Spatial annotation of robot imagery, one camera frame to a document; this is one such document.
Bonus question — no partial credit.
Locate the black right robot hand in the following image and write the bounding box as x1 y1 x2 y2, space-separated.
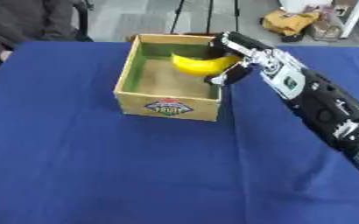
202 31 275 87

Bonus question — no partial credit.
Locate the yellow toy banana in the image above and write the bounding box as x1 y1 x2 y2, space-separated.
170 52 243 77

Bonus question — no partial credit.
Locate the tan cardboard box green inside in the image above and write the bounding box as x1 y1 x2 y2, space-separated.
112 33 226 123

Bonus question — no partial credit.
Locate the black tripod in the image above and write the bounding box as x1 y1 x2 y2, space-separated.
168 0 241 35

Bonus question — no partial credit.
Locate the yellow bag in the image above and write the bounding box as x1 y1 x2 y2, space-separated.
260 8 322 37

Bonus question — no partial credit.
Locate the white furniture leg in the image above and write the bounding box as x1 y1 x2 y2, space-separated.
339 0 359 39

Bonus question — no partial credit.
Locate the black chair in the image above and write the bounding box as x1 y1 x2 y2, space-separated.
70 0 95 43

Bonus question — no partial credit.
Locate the person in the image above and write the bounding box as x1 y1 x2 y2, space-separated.
0 0 79 78

